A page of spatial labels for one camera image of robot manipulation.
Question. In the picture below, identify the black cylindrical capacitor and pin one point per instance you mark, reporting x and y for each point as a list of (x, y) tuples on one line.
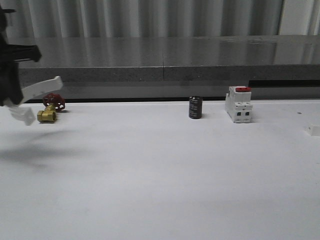
[(195, 107)]

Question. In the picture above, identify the white circuit breaker red switch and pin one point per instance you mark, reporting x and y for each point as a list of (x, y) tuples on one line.
[(238, 104)]

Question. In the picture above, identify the grey stone countertop ledge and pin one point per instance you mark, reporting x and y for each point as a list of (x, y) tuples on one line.
[(257, 61)]

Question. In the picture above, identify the brass valve red handwheel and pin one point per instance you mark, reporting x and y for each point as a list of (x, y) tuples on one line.
[(53, 103)]

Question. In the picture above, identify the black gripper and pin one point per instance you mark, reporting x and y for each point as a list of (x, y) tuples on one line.
[(10, 56)]

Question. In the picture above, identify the white half pipe clamp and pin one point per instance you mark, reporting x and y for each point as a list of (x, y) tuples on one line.
[(25, 114)]

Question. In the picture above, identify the small white plastic piece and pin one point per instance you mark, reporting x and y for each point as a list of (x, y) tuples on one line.
[(313, 130)]

